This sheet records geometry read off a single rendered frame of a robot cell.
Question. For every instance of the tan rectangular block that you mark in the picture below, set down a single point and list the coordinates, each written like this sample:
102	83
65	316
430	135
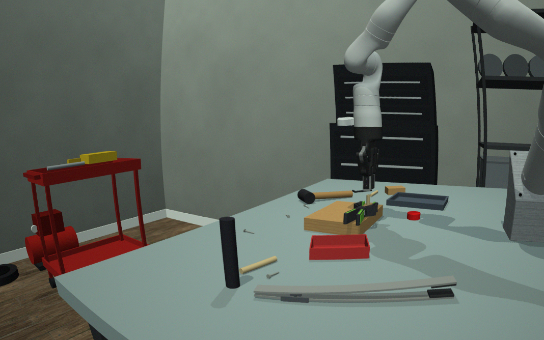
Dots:
391	190

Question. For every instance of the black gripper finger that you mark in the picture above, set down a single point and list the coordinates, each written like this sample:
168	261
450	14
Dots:
375	167
362	160

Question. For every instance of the black cylinder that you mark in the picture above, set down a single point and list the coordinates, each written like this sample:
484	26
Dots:
229	250

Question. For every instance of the light brown wooden board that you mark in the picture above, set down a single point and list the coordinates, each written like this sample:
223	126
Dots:
330	220

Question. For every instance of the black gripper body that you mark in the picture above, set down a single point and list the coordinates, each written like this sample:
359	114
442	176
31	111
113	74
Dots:
368	137

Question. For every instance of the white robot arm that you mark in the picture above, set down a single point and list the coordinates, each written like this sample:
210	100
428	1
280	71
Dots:
506	20

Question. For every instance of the red open tray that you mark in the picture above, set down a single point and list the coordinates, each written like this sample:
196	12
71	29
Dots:
322	247

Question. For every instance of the black mallet with wooden handle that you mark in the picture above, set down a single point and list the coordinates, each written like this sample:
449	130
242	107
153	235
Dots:
309	197

